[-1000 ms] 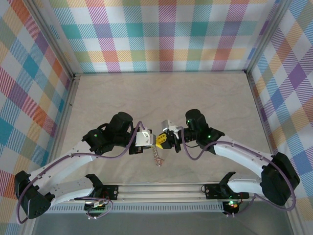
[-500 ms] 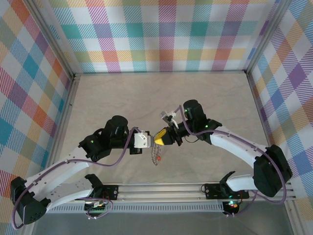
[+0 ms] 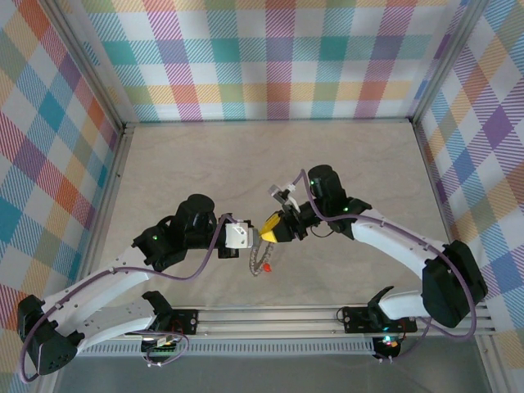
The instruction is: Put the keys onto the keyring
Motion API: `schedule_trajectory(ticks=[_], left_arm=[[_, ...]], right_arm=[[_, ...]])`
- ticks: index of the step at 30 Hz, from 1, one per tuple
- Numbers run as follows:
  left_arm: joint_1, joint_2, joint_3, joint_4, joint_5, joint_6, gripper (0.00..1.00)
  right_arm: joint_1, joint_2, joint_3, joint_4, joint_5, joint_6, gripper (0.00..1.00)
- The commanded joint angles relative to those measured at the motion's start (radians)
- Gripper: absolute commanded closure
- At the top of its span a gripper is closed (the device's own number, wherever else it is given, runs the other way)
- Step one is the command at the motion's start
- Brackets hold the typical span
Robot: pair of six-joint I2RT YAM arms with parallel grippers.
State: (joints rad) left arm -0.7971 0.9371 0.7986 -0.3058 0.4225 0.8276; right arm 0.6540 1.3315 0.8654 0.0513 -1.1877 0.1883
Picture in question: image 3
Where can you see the red key tag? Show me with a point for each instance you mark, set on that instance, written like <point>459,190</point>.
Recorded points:
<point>267,269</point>

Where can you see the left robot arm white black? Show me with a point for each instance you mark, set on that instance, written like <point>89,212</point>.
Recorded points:
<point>98,286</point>

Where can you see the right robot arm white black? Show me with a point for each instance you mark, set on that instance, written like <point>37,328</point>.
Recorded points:
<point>450,286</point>

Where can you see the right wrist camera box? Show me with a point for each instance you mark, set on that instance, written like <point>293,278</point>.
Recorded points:
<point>280,193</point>

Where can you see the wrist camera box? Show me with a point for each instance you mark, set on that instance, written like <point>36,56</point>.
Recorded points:
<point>280,193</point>
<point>238,235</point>

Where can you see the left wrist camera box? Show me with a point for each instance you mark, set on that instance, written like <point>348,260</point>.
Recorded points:
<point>238,235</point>

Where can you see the aluminium mounting rail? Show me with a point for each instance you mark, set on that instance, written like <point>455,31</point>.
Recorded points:
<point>266,319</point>

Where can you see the aluminium back rail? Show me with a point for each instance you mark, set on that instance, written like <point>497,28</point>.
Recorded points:
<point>266,121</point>

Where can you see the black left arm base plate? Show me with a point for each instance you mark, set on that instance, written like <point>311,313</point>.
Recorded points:
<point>186,321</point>

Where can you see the aluminium side rail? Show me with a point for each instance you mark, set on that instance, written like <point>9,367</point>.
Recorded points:
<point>116,172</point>
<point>430,168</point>

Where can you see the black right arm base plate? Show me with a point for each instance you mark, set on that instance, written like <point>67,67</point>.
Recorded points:
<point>356,319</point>

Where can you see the aluminium frame post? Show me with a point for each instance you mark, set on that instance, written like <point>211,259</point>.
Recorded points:
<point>446,57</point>
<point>82,61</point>

